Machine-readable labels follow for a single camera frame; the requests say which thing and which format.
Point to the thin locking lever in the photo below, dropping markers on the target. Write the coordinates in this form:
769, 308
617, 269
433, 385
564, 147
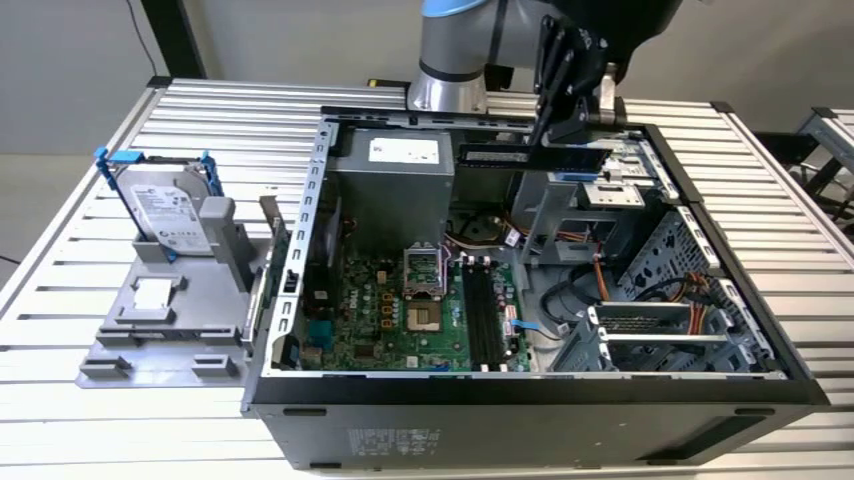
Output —
444, 270

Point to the black open PC case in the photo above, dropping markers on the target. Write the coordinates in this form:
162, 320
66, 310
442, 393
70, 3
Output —
468, 430

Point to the black frame post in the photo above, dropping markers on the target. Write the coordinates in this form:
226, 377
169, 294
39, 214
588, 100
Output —
184, 45

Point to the grey power supply unit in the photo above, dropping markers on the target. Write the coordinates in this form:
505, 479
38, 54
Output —
394, 200

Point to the metal disk bay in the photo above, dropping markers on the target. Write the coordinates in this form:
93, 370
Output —
661, 339

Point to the black RAM slot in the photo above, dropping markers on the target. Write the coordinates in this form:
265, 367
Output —
481, 315
497, 315
489, 315
472, 315

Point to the black round fan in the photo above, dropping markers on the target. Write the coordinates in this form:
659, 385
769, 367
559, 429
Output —
481, 230

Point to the grey parts rack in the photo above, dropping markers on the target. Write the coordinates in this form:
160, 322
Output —
201, 305

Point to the neighbouring slatted metal table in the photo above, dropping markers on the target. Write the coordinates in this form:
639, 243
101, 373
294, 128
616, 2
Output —
835, 130

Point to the silver CPU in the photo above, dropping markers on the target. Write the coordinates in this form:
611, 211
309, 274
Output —
153, 294

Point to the hard disk in blue carrier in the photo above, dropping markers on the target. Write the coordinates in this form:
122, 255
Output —
168, 210

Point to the graphics card with metal bracket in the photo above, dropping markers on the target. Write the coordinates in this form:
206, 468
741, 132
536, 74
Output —
277, 250

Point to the black box behind arm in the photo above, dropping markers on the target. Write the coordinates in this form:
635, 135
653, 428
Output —
500, 79

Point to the perforated metal panel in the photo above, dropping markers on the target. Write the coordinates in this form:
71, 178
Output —
668, 250

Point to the grey metal drive cage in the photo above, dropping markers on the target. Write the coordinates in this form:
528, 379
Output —
548, 215

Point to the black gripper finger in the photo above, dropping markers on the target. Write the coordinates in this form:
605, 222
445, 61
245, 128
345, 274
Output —
547, 80
575, 100

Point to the blue drive latch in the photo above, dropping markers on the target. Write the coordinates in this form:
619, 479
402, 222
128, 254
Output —
573, 176

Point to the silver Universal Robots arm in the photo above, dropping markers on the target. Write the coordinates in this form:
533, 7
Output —
454, 40

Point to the blue expansion slot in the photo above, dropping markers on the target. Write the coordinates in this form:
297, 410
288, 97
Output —
321, 335

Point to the yellow black plug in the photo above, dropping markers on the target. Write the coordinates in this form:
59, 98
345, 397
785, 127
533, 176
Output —
376, 82

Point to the black table corner cap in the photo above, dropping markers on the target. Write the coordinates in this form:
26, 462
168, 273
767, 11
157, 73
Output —
721, 106
161, 81

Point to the CPU socket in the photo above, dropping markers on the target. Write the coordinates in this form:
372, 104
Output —
425, 317

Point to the green motherboard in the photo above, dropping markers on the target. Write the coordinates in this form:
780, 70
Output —
361, 320

